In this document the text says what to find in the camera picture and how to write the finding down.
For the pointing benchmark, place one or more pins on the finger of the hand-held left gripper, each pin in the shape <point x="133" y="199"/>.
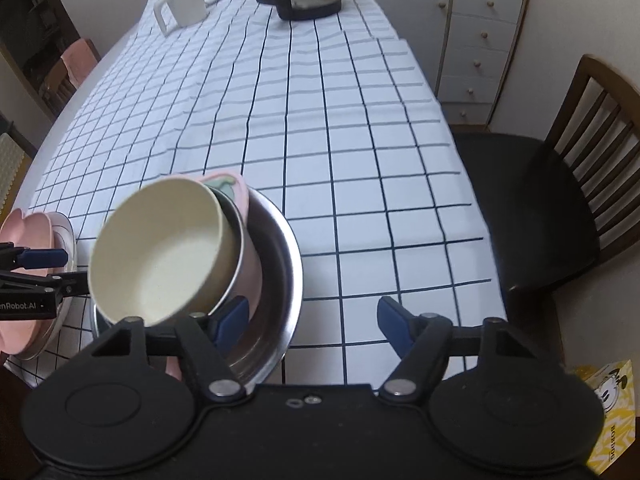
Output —
<point x="42" y="258"/>
<point x="50" y="282"/>

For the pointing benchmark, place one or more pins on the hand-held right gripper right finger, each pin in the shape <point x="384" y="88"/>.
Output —
<point x="395" y="321"/>

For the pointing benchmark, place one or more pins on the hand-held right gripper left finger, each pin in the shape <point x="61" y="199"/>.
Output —
<point x="232" y="321"/>

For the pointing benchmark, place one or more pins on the large white plate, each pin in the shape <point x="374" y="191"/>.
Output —
<point x="67" y="232"/>

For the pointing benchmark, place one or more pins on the pink bear-shaped plate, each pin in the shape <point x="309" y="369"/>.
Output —
<point x="20" y="230"/>

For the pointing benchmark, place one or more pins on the stainless steel bowl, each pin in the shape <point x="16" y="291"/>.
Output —
<point x="280" y="285"/>

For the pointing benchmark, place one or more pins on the pink pot with steel liner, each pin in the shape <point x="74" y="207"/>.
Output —
<point x="247" y="260"/>

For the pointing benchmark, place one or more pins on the cream bowl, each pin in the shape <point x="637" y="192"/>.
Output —
<point x="160" y="260"/>

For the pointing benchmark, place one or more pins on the yellow quilted cushion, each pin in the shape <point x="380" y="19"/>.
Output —
<point x="10" y="170"/>

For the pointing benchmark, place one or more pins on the wooden chair with towel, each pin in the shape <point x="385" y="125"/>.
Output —
<point x="55" y="85"/>

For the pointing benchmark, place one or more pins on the dark wooden slatted chair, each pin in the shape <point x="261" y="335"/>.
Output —
<point x="525" y="200"/>

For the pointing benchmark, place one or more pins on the white checked tablecloth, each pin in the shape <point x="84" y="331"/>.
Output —
<point x="325" y="135"/>

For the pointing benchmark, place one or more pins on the pink towel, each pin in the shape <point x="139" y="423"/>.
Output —
<point x="77" y="62"/>

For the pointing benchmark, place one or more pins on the yellow cartoon box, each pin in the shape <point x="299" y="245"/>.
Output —
<point x="612" y="410"/>

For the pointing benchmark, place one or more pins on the dark wooden bookshelf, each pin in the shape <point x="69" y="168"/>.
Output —
<point x="35" y="15"/>

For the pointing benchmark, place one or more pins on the white mug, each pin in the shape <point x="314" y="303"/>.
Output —
<point x="185" y="5"/>

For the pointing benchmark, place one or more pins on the grey drawer cabinet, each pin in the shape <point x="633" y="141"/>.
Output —
<point x="475" y="35"/>

